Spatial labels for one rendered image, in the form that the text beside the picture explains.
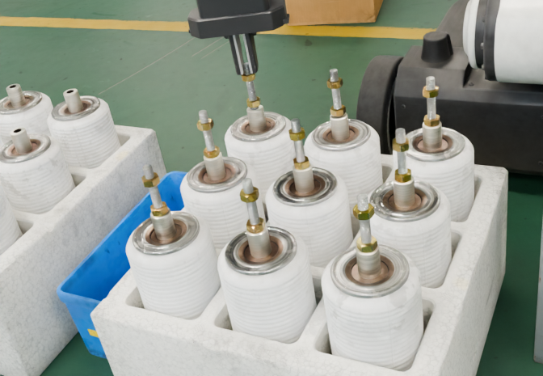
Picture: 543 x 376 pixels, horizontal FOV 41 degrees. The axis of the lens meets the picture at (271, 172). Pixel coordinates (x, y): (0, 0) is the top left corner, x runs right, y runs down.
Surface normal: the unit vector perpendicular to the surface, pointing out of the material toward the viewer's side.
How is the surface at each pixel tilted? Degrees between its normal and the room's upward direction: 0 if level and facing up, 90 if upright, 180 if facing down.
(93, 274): 88
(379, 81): 31
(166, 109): 0
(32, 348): 90
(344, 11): 89
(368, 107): 55
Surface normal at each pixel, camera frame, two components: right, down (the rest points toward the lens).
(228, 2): -0.06, 0.55
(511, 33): -0.44, 0.22
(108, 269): 0.89, 0.08
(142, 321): -0.15, -0.83
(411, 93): -0.40, -0.18
